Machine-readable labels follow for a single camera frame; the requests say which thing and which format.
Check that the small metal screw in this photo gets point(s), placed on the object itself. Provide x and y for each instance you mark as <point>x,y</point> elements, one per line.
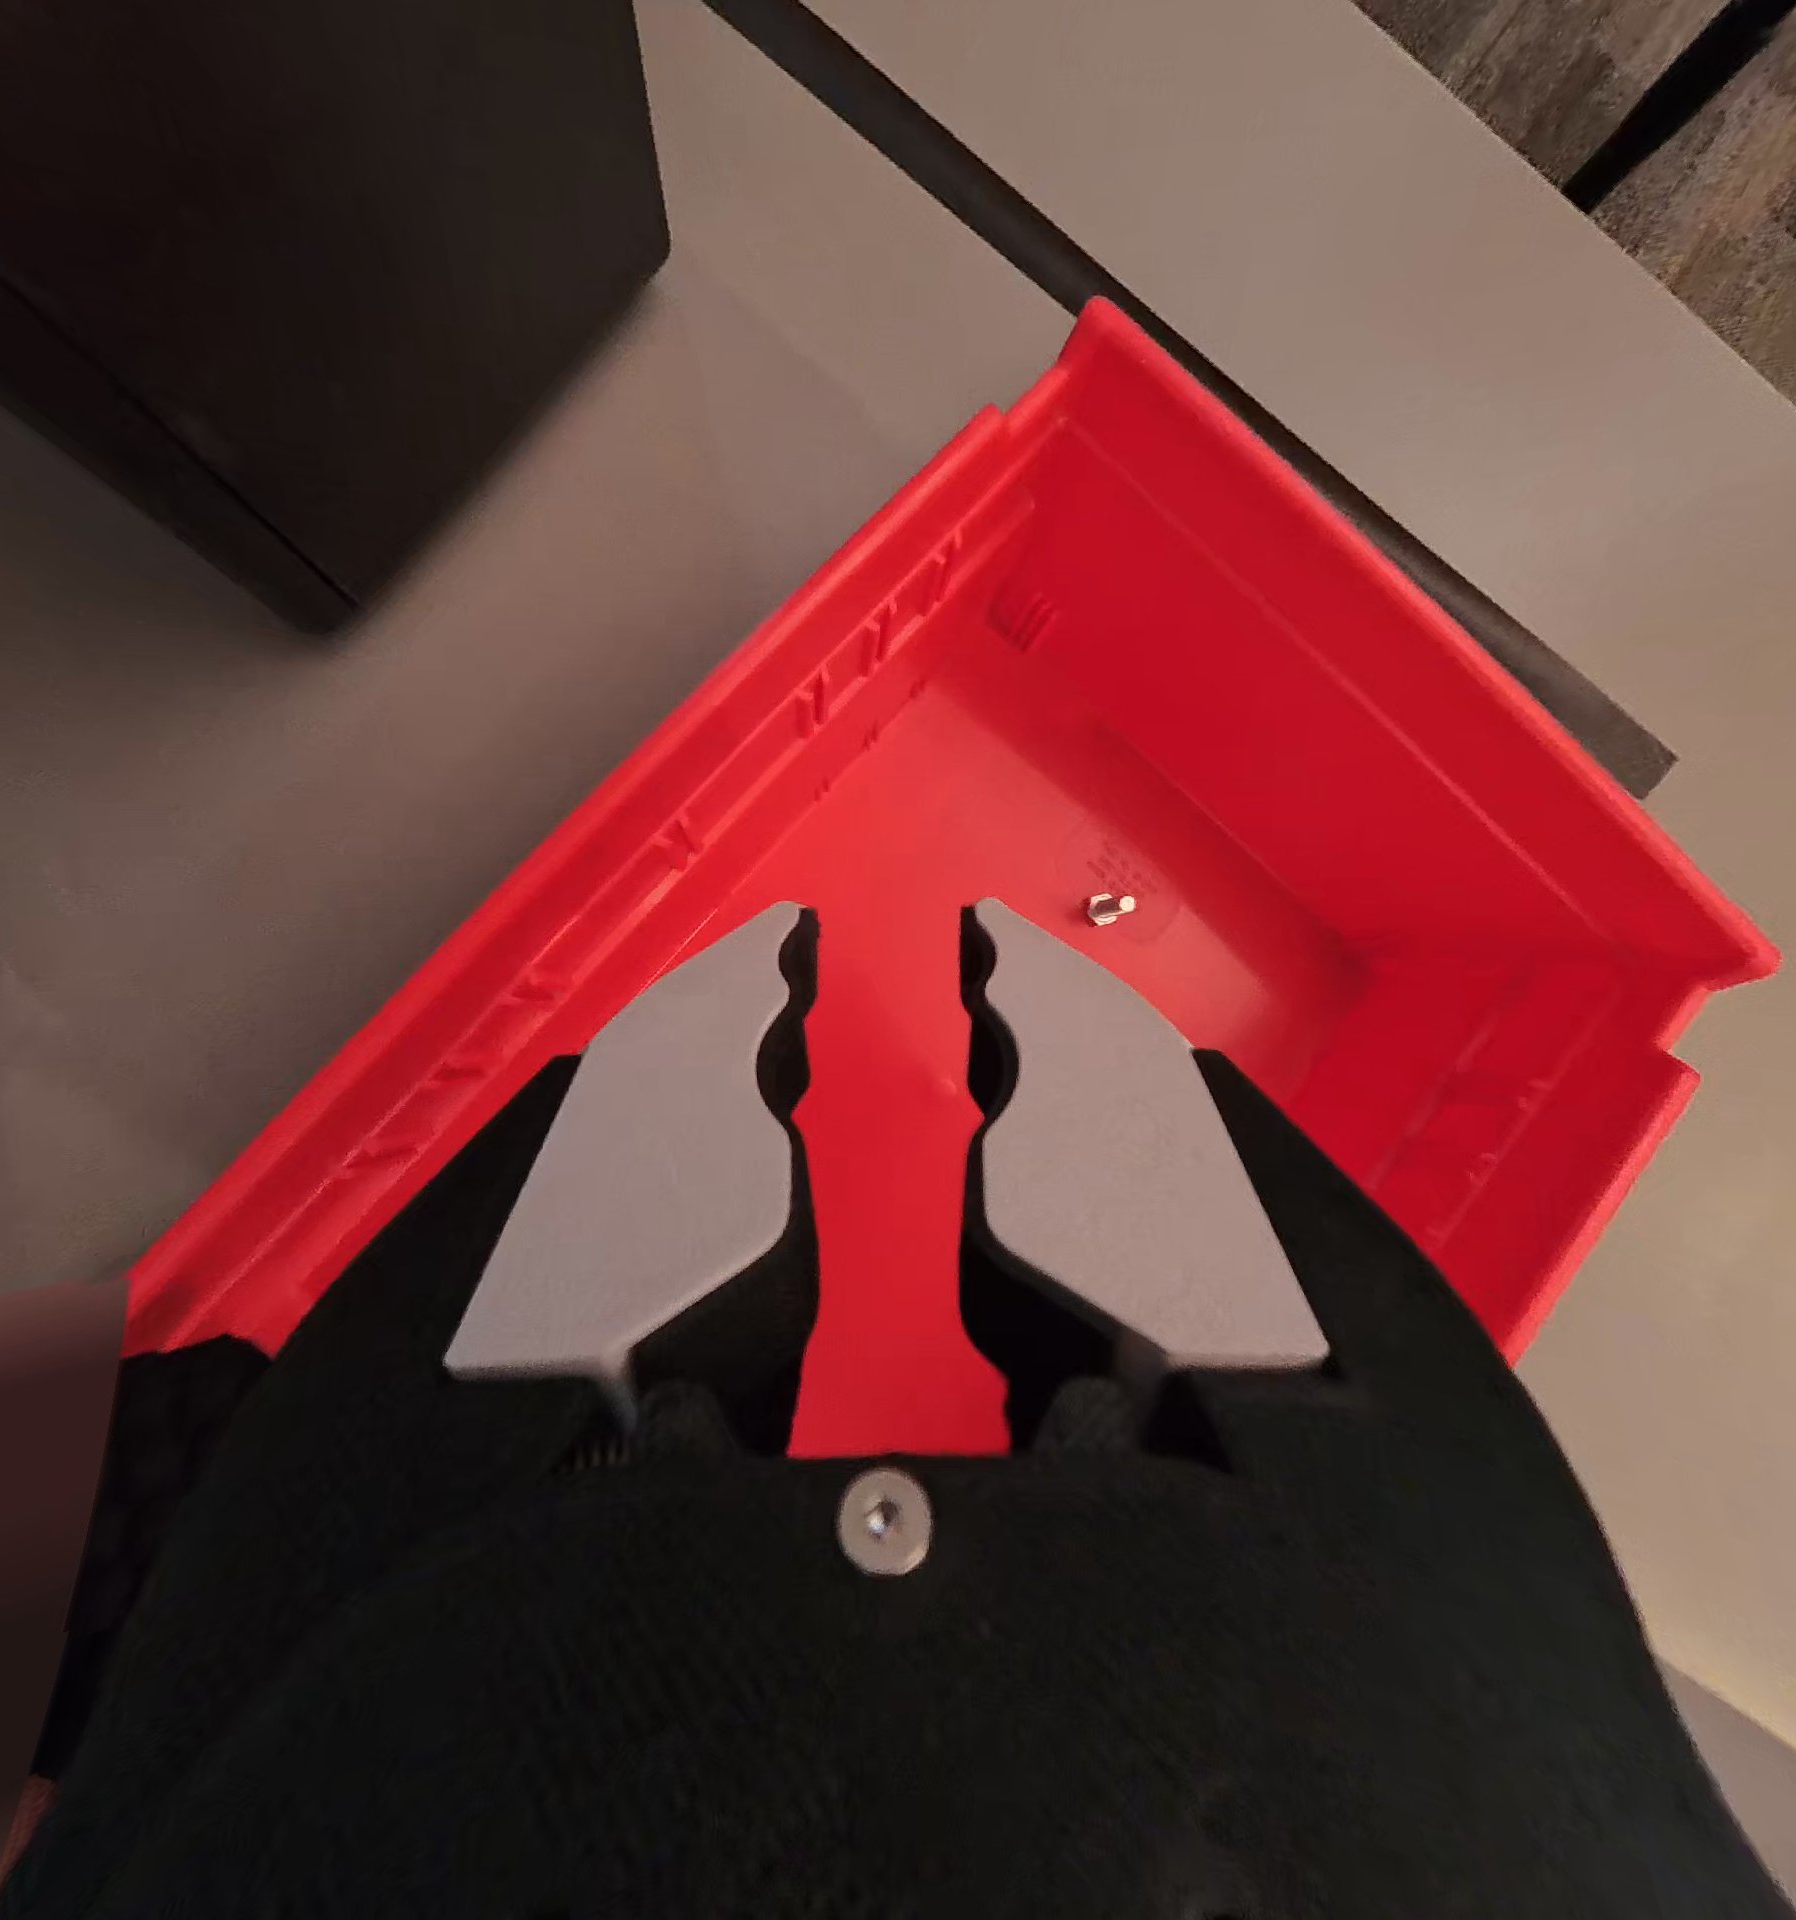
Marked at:
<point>1109,904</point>

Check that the red plastic bin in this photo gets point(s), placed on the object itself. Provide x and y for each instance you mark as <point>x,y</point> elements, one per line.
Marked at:
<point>1230,691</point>

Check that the black drawer cabinet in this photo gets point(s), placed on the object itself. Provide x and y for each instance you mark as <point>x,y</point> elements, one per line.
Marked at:
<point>269,242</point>

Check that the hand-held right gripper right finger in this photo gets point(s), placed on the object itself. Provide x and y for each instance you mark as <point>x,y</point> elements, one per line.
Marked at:
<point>1139,1202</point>

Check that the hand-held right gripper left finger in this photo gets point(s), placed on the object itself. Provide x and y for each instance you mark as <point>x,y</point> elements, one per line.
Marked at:
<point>644,1202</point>

